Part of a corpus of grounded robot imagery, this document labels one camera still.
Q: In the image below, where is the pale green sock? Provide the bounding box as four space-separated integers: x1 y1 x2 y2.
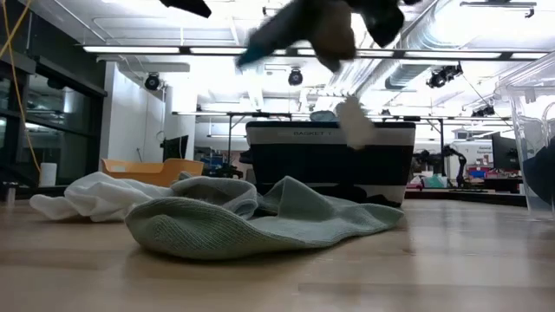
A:
124 174 405 261

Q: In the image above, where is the plain black cloth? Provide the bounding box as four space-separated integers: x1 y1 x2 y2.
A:
522 142 555 207

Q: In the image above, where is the white paper roll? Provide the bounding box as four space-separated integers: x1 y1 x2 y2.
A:
38 162 59 187

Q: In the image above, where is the ceiling spotlight cluster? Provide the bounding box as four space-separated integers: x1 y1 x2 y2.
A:
427 62 464 89

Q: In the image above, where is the orange plastic bin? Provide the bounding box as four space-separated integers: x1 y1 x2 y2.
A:
101 158 205 188

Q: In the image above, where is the clear plastic bin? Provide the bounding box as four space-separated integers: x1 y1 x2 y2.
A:
493 50 555 220

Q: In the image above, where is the white cloth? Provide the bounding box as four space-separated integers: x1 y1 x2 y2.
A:
29 171 183 224

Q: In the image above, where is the ceiling light strip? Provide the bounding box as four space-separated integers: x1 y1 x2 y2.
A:
82 44 552 61

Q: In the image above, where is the blue fabric basket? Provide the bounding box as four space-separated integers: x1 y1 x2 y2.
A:
245 120 417 208

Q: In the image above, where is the grey and tan sock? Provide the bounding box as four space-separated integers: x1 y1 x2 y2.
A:
236 0 361 74

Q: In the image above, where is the black monitor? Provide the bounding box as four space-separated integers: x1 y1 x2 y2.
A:
492 132 521 172
162 134 190 162

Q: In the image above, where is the yellow hanging cable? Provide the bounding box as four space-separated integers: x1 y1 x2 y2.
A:
0 0 42 174

